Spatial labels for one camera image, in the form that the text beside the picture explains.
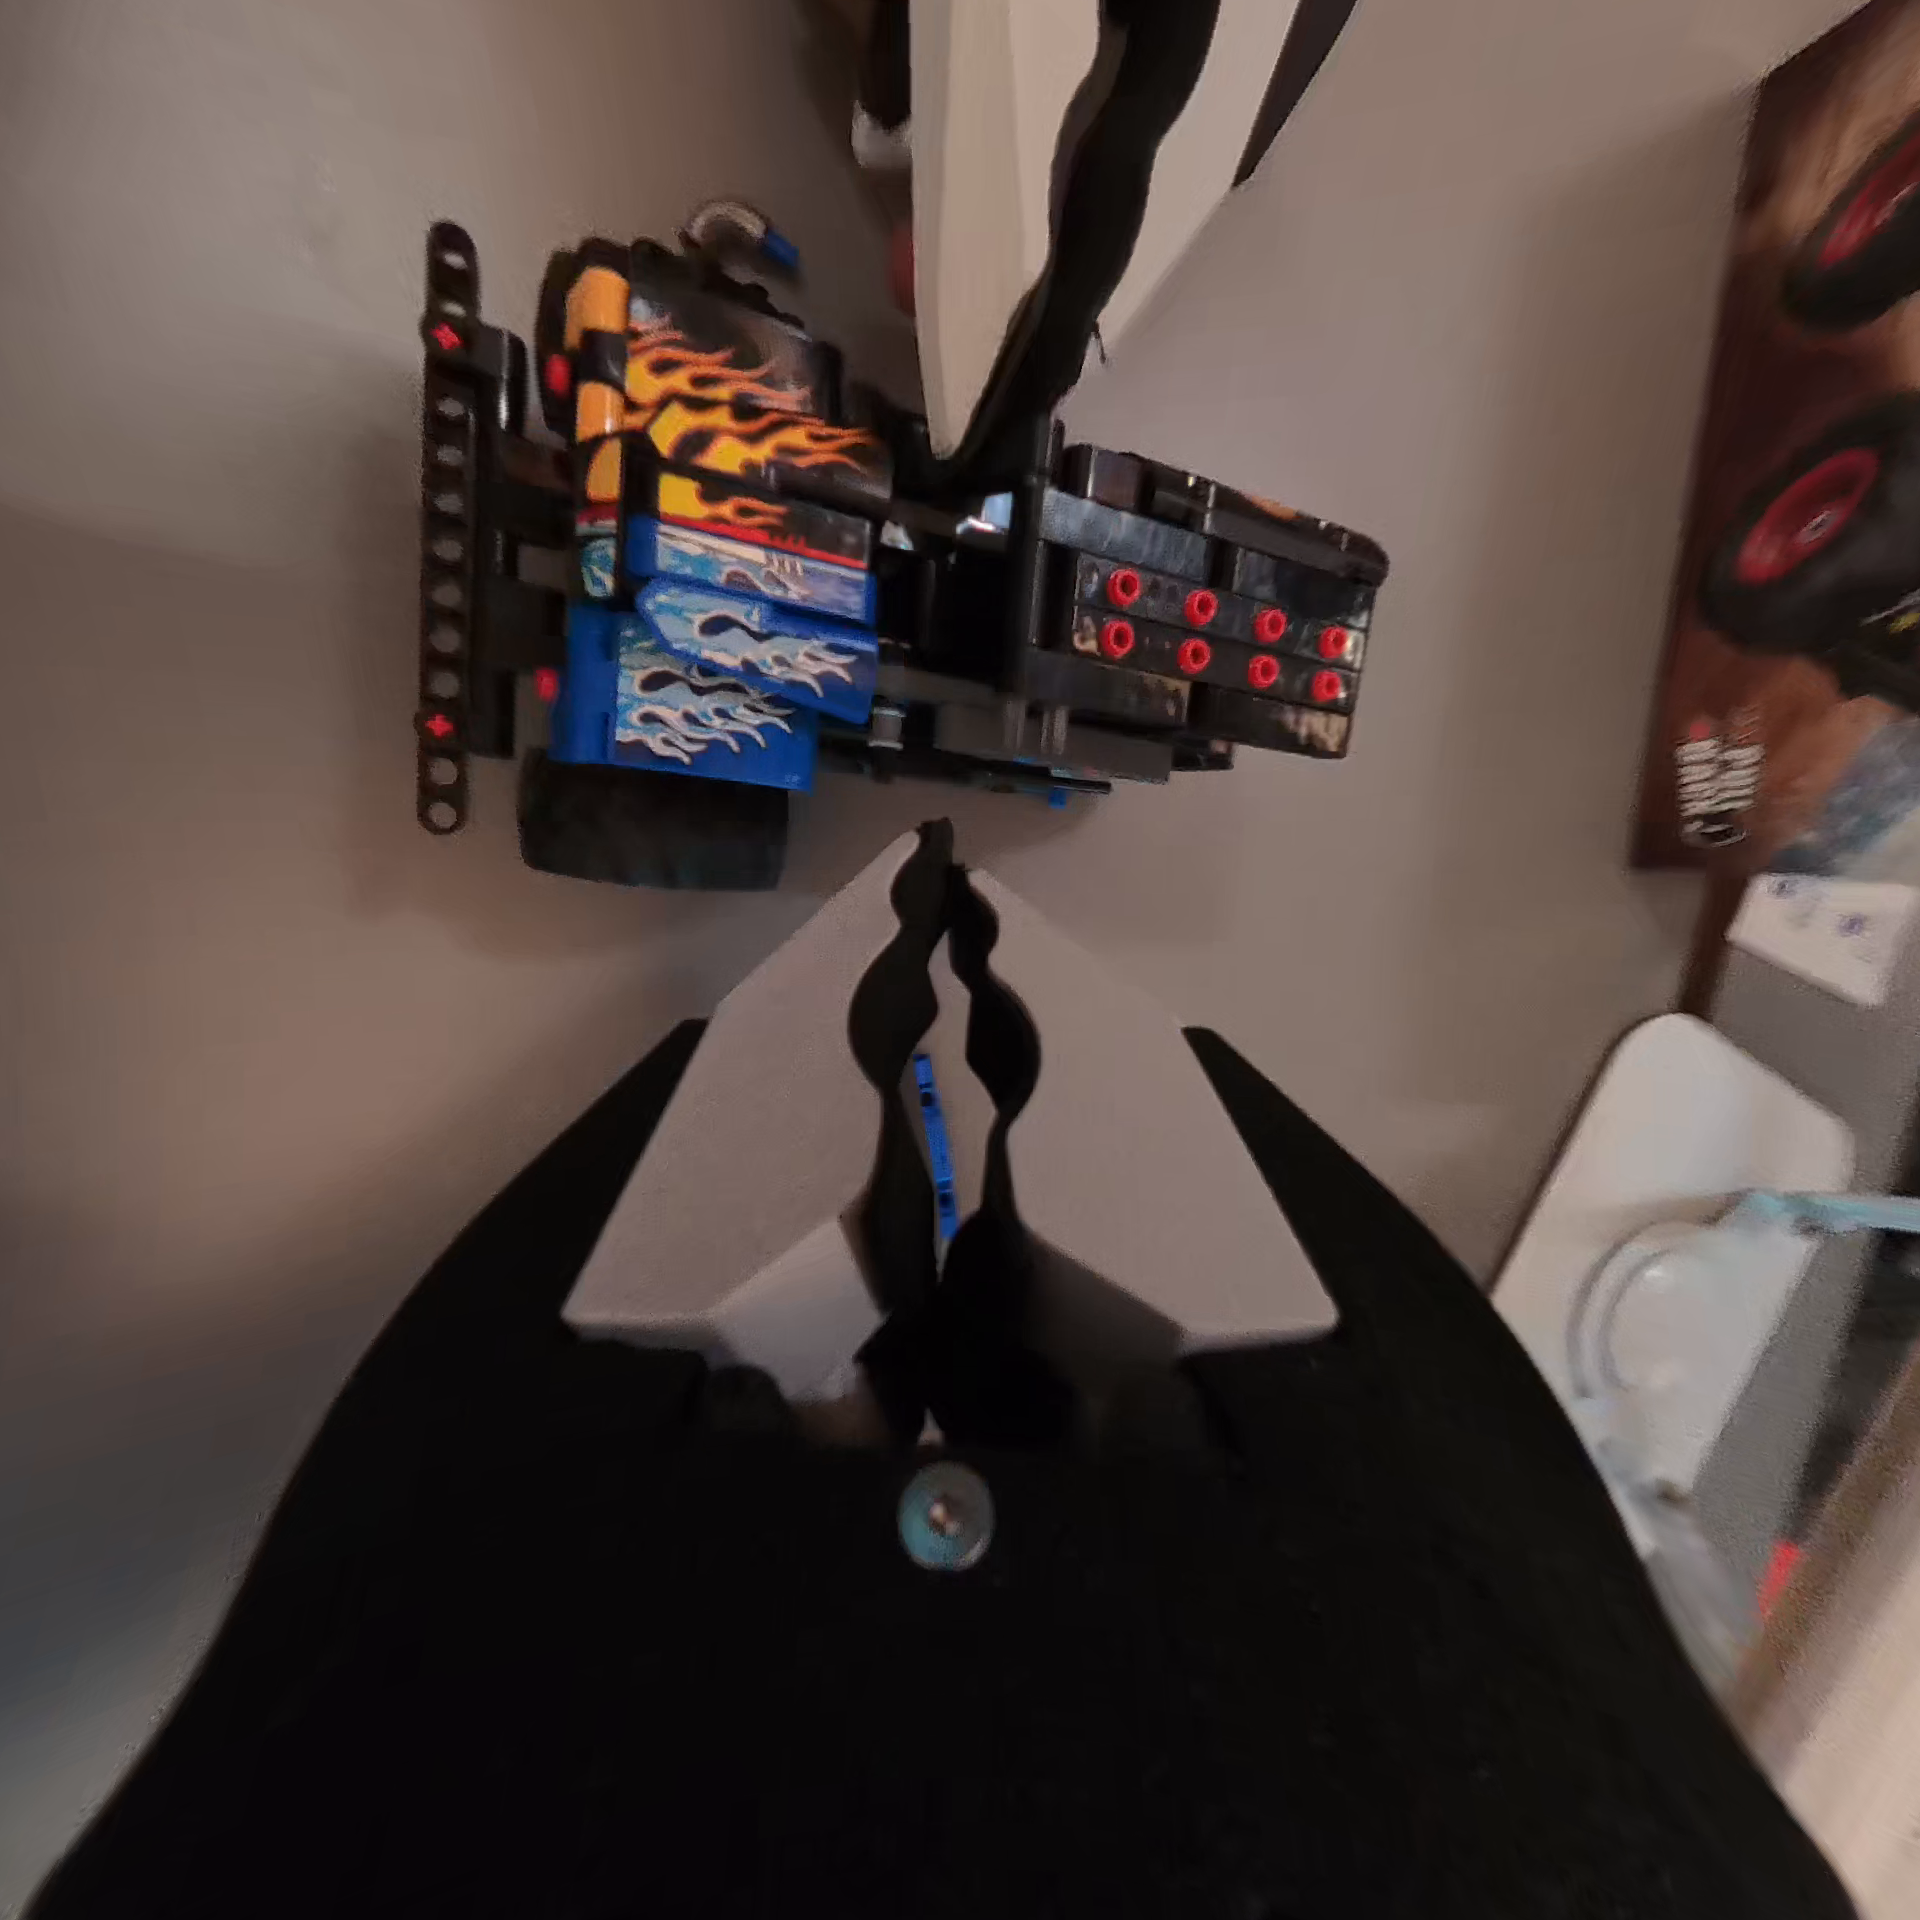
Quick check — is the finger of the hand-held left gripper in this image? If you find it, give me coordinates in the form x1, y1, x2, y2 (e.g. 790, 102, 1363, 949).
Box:
1005, 0, 1360, 435
902, 0, 1157, 466

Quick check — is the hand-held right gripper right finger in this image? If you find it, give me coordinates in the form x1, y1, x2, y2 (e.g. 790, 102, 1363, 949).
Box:
937, 861, 1339, 1441

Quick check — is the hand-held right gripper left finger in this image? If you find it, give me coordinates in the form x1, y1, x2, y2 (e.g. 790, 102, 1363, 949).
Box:
560, 815, 963, 1441

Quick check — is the blue lego pin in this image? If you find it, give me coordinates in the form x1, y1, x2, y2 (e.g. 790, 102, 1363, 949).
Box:
908, 1049, 964, 1255

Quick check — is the lego truck with flame panels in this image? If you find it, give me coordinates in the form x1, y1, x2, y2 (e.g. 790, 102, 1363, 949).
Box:
412, 194, 1394, 895

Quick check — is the lego box with truck picture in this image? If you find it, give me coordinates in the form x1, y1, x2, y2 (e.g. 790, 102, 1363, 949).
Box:
1628, 0, 1920, 875

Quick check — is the white plastic tray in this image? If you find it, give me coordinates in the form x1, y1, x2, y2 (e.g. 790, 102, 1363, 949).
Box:
1488, 1011, 1862, 1501

